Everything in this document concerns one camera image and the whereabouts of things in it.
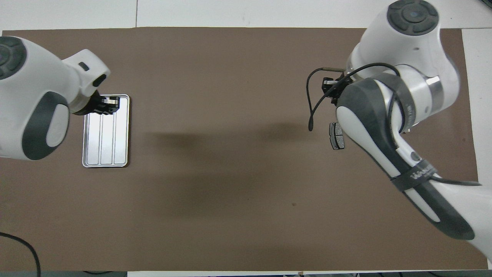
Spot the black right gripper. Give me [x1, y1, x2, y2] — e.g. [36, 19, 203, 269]
[322, 76, 349, 105]

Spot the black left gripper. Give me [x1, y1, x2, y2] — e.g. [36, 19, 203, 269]
[72, 90, 121, 116]

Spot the silver metal tray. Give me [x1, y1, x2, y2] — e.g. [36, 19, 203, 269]
[81, 94, 131, 169]

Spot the short grey brake pad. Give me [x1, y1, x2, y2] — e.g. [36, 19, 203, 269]
[329, 122, 346, 151]

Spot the brown table mat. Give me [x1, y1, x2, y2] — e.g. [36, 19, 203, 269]
[0, 27, 488, 272]

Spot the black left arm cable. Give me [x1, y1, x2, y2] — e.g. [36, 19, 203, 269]
[0, 232, 42, 277]

